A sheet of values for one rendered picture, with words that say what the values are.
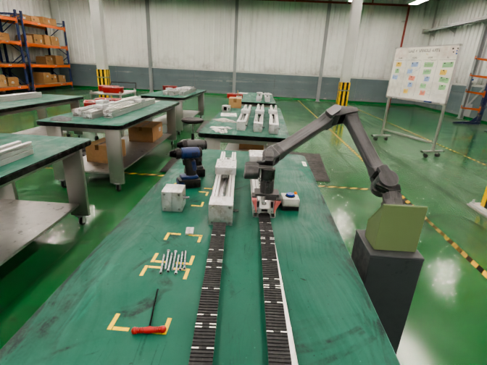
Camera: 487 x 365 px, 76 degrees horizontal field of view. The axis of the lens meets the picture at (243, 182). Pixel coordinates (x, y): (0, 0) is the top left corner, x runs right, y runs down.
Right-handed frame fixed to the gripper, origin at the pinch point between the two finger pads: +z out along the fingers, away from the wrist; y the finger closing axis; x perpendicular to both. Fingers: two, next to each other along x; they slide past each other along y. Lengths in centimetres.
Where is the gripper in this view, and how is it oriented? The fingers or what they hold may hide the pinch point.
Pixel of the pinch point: (264, 211)
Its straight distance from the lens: 135.6
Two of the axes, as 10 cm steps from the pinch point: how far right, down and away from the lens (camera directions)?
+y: -10.0, -0.5, 0.0
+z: -0.5, 9.4, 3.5
